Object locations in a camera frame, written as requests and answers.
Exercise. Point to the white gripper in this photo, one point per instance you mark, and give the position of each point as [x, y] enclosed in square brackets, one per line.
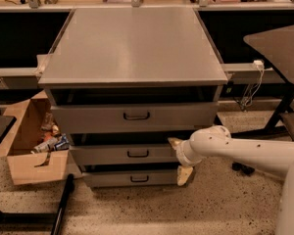
[180, 155]

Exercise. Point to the grey drawer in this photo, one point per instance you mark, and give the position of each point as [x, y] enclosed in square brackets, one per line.
[130, 178]
[123, 154]
[134, 117]

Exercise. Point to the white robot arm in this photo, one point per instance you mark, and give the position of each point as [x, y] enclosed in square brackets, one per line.
[285, 217]

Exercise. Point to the grey bottom drawer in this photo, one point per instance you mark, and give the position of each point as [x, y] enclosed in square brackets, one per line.
[130, 178]

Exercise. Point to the grey drawer cabinet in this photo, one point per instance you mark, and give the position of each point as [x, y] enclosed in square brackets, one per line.
[132, 56]

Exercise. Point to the grey top drawer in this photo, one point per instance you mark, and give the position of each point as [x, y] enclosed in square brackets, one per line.
[134, 117]

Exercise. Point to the crumpled packaging in box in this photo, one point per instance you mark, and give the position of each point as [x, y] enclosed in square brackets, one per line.
[52, 138]

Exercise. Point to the black round side table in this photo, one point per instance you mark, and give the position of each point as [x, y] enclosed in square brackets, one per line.
[281, 56]

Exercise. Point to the brown cardboard box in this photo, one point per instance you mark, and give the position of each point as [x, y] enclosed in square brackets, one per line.
[24, 135]

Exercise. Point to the white power adapter with cable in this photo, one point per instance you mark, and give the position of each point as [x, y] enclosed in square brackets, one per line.
[251, 89]

